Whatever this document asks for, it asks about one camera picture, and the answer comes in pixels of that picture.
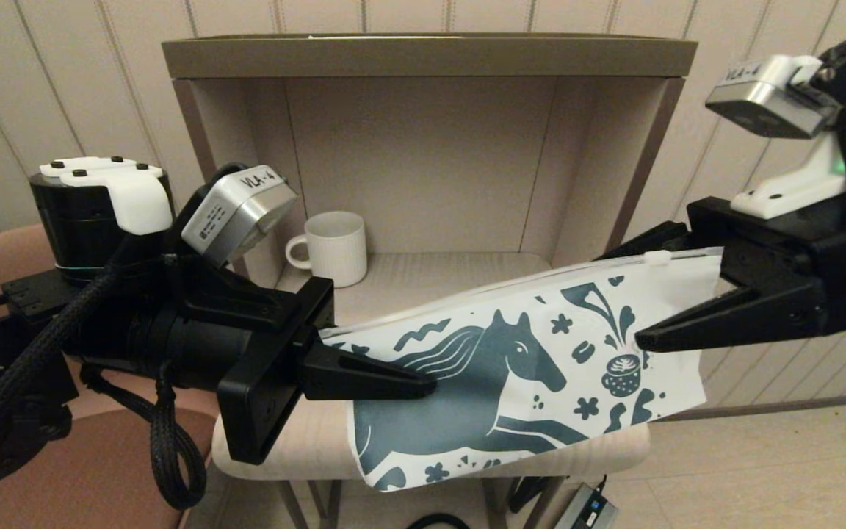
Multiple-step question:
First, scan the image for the white horse-print zip pouch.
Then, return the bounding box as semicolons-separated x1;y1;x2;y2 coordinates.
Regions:
320;246;725;492

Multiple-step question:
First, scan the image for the white ribbed ceramic mug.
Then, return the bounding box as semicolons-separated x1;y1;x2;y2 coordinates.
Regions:
286;211;368;289

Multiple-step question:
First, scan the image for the pink upholstered chair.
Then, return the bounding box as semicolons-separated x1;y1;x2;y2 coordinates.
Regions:
0;224;222;529

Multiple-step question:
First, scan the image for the beige wooden hutch desk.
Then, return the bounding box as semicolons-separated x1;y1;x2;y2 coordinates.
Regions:
162;33;697;529

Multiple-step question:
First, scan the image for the grey power adapter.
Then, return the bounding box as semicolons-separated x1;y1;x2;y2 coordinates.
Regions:
554;483;619;529

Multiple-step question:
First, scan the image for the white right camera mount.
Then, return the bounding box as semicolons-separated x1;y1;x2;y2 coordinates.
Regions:
730;99;846;220

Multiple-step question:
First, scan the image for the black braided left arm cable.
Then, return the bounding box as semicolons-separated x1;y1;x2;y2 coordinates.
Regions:
0;242;207;511

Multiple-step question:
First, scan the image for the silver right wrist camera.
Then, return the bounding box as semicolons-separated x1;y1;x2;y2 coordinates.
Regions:
706;55;842;139

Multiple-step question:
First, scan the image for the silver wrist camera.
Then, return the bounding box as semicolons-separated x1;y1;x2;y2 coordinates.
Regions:
706;55;842;139
182;165;299;267

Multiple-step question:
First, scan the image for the black looped floor cable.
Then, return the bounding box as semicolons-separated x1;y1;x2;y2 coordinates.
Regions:
408;514;469;529

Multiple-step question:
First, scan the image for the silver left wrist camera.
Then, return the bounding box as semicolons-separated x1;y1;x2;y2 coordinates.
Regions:
182;165;299;267

